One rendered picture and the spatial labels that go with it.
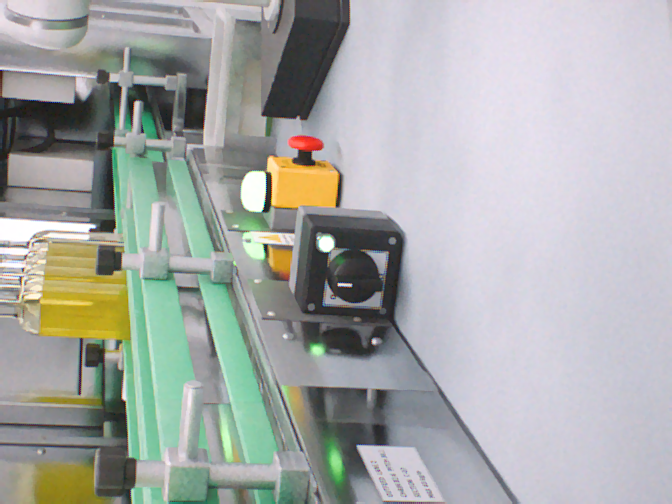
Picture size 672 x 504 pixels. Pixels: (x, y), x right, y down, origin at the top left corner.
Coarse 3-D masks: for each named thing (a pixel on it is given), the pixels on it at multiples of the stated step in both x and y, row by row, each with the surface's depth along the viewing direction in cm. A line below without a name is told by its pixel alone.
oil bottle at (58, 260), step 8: (40, 256) 162; (48, 256) 162; (56, 256) 162; (64, 256) 163; (72, 256) 163; (32, 264) 159; (40, 264) 159; (48, 264) 159; (56, 264) 159; (64, 264) 159; (72, 264) 160; (80, 264) 160; (88, 264) 161
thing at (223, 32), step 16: (224, 16) 180; (224, 32) 178; (224, 48) 179; (224, 64) 179; (224, 80) 180; (208, 96) 196; (224, 96) 180; (208, 112) 197; (224, 112) 182; (208, 128) 198; (224, 128) 183; (208, 144) 196
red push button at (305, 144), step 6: (294, 138) 136; (300, 138) 136; (306, 138) 136; (312, 138) 137; (288, 144) 137; (294, 144) 136; (300, 144) 135; (306, 144) 135; (312, 144) 136; (318, 144) 136; (300, 150) 137; (306, 150) 136; (312, 150) 136; (318, 150) 136; (300, 156) 137; (306, 156) 137
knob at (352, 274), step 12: (348, 252) 107; (360, 252) 107; (336, 264) 106; (348, 264) 106; (360, 264) 106; (372, 264) 106; (336, 276) 105; (348, 276) 106; (360, 276) 106; (372, 276) 106; (336, 288) 105; (348, 288) 105; (360, 288) 105; (372, 288) 105; (348, 300) 107; (360, 300) 107
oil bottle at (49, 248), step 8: (32, 248) 166; (40, 248) 165; (48, 248) 165; (56, 248) 166; (64, 248) 166; (72, 248) 167; (80, 248) 167; (88, 248) 168; (120, 248) 169; (24, 256) 165; (32, 256) 164; (80, 256) 165; (88, 256) 165; (24, 264) 165
